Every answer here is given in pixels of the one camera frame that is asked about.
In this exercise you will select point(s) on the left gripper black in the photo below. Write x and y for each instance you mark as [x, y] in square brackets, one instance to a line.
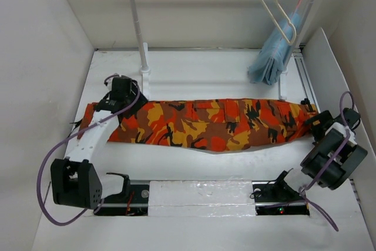
[139, 101]

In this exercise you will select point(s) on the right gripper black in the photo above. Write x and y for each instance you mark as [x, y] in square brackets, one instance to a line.
[323, 117]

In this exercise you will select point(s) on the orange camouflage trousers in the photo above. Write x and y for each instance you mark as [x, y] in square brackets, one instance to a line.
[217, 125]

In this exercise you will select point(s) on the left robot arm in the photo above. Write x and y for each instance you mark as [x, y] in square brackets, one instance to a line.
[77, 180]

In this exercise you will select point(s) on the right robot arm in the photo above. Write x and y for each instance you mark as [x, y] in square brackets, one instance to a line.
[336, 154]

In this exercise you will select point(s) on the light blue hanging garment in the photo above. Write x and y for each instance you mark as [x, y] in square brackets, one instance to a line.
[269, 62]

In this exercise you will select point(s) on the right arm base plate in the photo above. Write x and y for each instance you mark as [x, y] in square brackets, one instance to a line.
[277, 200]

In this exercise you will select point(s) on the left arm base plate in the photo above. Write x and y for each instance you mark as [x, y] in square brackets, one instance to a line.
[133, 202]

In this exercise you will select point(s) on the red wire hanger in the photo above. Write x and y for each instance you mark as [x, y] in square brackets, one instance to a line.
[298, 7]

